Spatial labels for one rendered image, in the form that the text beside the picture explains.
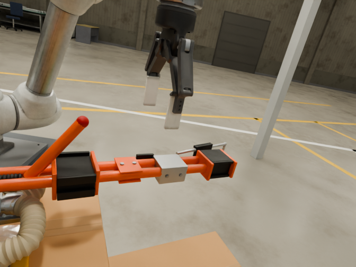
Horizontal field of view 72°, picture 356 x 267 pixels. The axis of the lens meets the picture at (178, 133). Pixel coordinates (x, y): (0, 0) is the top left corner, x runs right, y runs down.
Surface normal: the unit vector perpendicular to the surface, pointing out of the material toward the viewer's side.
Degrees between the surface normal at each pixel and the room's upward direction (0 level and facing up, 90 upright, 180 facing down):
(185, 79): 64
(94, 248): 0
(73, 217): 0
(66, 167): 0
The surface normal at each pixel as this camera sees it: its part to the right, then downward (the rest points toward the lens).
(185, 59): 0.46, -0.02
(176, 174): 0.43, 0.43
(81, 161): 0.20, -0.90
